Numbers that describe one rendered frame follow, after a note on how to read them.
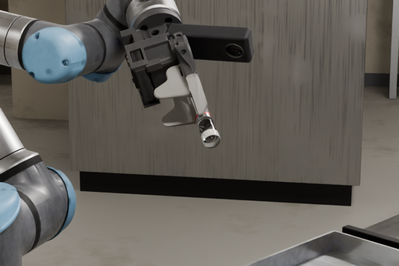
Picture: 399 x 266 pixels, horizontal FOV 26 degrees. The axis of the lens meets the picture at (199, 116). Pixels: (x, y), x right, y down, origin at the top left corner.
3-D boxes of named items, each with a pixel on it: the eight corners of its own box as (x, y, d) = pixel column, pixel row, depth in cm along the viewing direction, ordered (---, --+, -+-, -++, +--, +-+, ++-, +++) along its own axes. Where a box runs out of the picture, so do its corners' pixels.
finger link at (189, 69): (189, 97, 109) (175, 62, 116) (202, 92, 109) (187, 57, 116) (180, 67, 106) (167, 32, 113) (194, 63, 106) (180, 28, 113)
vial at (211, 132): (219, 132, 102) (210, 110, 105) (201, 138, 102) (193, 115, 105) (222, 145, 104) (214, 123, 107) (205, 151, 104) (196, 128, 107)
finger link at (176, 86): (164, 127, 105) (151, 87, 112) (211, 113, 105) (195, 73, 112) (158, 108, 103) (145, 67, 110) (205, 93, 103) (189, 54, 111)
